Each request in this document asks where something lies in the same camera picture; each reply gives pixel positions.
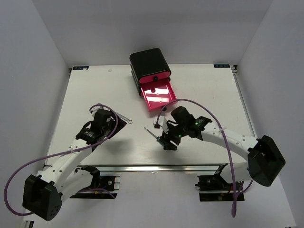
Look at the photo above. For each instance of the right blue label sticker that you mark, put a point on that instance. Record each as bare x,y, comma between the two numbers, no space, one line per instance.
221,65

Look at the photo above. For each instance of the silver wrench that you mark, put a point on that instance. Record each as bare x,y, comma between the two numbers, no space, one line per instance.
125,118

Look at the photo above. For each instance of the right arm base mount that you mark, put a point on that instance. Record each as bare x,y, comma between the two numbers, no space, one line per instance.
213,188

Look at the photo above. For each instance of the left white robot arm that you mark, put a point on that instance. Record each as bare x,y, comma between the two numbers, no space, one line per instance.
45,193

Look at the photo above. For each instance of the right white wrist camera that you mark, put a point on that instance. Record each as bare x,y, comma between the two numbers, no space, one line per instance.
160,122

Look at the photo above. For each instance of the large green handle screwdriver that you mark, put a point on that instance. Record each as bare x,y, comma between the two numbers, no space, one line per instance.
157,138

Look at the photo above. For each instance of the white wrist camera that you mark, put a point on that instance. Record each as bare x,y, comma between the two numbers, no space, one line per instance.
160,122
93,109

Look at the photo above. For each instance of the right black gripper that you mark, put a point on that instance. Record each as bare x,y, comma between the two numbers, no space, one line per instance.
166,137

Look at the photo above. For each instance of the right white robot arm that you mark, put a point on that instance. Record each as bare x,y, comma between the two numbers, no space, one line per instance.
263,160

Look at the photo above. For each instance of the left blue label sticker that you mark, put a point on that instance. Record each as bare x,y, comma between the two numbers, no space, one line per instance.
80,68

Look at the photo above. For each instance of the blue label sticker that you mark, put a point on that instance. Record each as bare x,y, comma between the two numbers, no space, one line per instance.
221,65
80,68

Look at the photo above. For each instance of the black drawer cabinet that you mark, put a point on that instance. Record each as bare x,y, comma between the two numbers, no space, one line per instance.
149,62

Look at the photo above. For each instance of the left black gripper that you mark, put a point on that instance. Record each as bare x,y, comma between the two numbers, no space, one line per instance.
121,124

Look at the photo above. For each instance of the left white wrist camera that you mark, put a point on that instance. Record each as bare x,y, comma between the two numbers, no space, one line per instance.
93,109

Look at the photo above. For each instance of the aluminium table rail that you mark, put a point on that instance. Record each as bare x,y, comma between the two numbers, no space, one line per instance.
191,168

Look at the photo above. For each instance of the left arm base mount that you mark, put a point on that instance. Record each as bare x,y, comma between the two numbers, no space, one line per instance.
103,185

